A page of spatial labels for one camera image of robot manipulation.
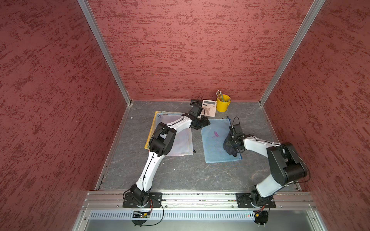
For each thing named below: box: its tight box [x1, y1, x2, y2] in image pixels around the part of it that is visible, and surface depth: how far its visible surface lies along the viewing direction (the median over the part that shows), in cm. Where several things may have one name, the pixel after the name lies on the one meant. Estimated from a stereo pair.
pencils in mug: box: [215, 89, 225, 103], surface depth 108 cm
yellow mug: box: [216, 93, 231, 113], surface depth 112 cm
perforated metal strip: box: [88, 210, 256, 221], surface depth 72 cm
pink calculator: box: [201, 99, 217, 117], surface depth 116 cm
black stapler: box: [189, 99, 203, 107], surface depth 120 cm
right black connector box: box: [253, 210, 269, 227], surface depth 72 cm
